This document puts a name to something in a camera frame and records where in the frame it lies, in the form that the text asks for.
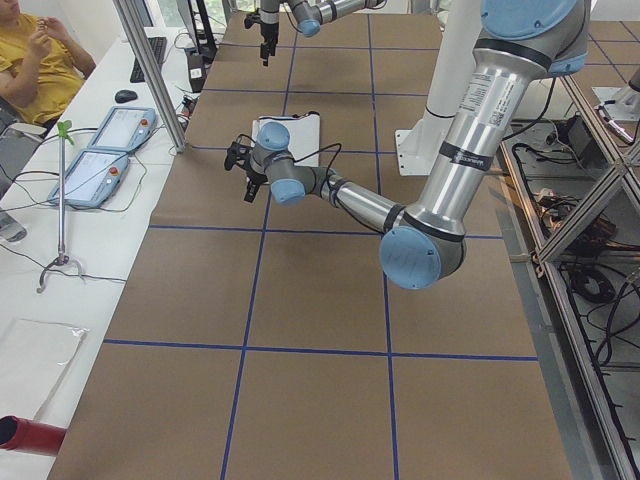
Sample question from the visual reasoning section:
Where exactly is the blue teach pendant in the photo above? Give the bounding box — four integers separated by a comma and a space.
46, 148, 129, 209
89, 105, 157, 152

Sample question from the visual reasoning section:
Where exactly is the person in yellow shirt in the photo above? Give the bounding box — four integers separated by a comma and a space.
1, 1, 96, 130

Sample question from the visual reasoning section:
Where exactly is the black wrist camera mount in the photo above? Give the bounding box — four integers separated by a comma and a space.
224, 141, 252, 171
244, 11, 262, 29

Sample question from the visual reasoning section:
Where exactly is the aluminium frame base rack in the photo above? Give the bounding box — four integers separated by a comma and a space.
497, 64, 639, 479

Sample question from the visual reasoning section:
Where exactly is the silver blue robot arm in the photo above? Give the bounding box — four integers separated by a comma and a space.
244, 0, 385, 66
225, 1, 591, 290

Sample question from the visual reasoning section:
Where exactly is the lower blue teach pendant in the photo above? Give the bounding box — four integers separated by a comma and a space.
46, 148, 129, 209

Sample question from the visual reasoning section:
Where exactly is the person's left hand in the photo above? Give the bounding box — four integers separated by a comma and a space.
37, 17, 67, 40

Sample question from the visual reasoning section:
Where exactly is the grey cartoon print t-shirt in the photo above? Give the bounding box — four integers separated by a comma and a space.
251, 111, 321, 166

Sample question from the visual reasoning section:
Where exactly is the black camera stand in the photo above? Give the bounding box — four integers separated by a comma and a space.
180, 0, 218, 93

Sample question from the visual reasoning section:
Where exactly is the red cylinder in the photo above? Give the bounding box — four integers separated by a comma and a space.
1, 416, 67, 457

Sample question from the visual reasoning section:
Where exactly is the green handled reacher grabber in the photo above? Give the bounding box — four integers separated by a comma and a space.
36, 120, 83, 294

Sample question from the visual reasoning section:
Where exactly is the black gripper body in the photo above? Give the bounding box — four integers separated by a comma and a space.
244, 159, 269, 187
260, 22, 279, 48

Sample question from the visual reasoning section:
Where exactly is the black power adapter box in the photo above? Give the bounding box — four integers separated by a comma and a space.
556, 115, 601, 166

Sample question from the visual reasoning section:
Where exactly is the upper blue teach pendant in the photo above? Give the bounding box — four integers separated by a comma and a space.
89, 105, 157, 152

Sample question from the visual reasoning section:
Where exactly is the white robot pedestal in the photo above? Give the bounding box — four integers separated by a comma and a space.
395, 0, 482, 176

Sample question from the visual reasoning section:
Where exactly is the aluminium frame post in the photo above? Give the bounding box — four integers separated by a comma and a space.
113, 0, 186, 153

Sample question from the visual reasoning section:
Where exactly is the black keyboard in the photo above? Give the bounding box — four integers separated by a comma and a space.
128, 35, 169, 85

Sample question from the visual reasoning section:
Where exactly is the cable bundle under rack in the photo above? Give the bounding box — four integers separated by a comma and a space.
529, 184, 631, 306

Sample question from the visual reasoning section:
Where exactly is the person's right hand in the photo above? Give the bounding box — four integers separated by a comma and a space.
27, 30, 52, 60

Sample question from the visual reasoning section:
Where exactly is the clear plastic bag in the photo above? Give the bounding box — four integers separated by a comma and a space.
1, 319, 88, 419

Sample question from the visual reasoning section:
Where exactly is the black computer mouse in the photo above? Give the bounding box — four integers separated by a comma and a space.
114, 89, 138, 104

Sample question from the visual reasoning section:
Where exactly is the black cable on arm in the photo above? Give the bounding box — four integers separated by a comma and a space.
289, 142, 344, 196

